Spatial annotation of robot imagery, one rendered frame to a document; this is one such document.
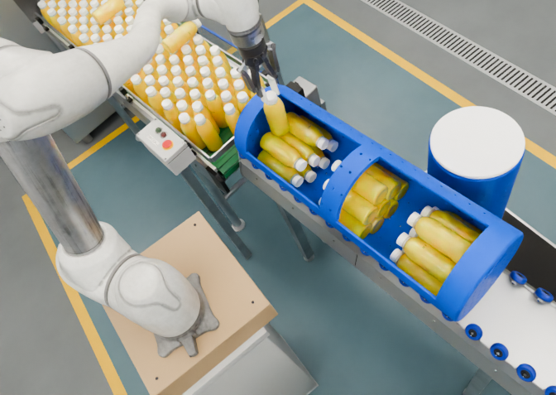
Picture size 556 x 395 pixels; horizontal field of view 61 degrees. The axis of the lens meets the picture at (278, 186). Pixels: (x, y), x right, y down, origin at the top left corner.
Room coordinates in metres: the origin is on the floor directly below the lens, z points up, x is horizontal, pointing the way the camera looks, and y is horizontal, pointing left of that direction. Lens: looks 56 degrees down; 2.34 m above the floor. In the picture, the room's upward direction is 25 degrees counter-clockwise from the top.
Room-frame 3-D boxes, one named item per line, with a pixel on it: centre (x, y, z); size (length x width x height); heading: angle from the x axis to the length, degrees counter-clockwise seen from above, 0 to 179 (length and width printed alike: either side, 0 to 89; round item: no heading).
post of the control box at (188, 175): (1.25, 0.32, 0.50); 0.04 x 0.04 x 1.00; 23
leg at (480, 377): (0.17, -0.37, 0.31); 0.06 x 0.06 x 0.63; 23
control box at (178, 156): (1.25, 0.32, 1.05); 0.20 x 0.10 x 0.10; 23
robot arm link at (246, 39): (1.02, -0.10, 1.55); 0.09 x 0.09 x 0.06
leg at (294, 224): (1.08, 0.01, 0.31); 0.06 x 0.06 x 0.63; 23
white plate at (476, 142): (0.72, -0.63, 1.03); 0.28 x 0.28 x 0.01
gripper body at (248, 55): (1.02, -0.09, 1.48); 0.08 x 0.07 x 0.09; 113
